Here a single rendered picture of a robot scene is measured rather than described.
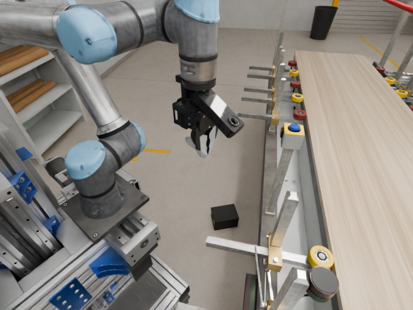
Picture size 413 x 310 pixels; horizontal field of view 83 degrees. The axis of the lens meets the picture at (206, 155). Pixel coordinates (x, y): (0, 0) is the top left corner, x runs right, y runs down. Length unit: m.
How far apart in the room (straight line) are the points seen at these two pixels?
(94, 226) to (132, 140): 0.30
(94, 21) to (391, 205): 1.22
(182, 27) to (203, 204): 1.83
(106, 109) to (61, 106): 2.88
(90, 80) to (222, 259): 1.51
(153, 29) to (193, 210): 1.78
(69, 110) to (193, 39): 3.26
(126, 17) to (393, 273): 1.05
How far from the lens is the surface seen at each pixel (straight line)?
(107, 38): 0.41
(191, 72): 0.47
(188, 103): 0.54
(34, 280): 0.97
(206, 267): 1.87
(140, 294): 1.63
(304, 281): 0.62
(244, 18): 8.05
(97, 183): 0.79
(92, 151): 0.77
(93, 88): 0.80
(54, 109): 3.75
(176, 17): 0.46
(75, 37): 0.41
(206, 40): 0.45
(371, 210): 1.21
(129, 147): 0.81
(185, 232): 2.00
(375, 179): 1.37
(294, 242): 1.32
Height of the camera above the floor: 1.71
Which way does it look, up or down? 41 degrees down
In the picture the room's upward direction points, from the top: straight up
